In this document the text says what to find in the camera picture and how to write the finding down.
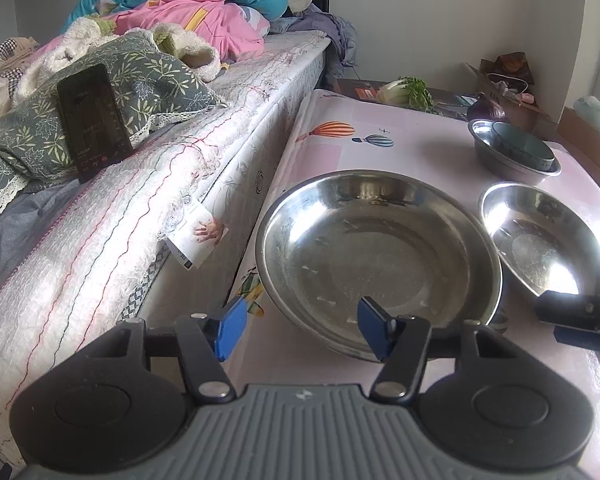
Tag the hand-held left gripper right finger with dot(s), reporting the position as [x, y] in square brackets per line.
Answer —
[375, 327]

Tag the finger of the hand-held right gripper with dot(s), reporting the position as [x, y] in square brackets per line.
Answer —
[570, 310]

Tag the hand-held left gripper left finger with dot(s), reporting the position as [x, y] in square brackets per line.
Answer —
[232, 327]

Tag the shallow steel plate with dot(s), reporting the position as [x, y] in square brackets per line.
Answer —
[540, 240]

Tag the large steel basin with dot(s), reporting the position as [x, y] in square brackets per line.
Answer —
[380, 240]

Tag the medium steel bowl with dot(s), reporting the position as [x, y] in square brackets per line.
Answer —
[495, 165]

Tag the teal ceramic bowl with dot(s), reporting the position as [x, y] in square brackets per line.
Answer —
[520, 145]

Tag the white mattress tag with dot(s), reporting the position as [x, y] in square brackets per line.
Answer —
[195, 235]

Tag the white quilted mattress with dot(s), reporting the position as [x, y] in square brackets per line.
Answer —
[130, 260]

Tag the long cardboard box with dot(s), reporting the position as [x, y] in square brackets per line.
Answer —
[580, 130]

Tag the open cardboard box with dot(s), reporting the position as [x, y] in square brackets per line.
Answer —
[525, 115]

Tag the bok choy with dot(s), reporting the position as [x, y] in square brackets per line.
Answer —
[405, 92]

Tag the grey bed sheet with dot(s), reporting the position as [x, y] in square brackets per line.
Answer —
[10, 225]

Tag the black smartphone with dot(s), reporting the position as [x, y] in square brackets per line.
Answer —
[92, 120]

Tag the brown patterned bag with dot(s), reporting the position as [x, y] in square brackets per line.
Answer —
[512, 62]

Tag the green leaf-print pillow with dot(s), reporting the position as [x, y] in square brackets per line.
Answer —
[155, 75]

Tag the grey clothes pile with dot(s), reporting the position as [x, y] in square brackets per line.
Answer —
[330, 30]

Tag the pink quilt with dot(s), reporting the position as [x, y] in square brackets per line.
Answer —
[215, 25]

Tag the white fleece blanket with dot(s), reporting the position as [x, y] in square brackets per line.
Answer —
[70, 50]

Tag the beige checked cloth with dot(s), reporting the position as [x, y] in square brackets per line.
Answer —
[5, 60]

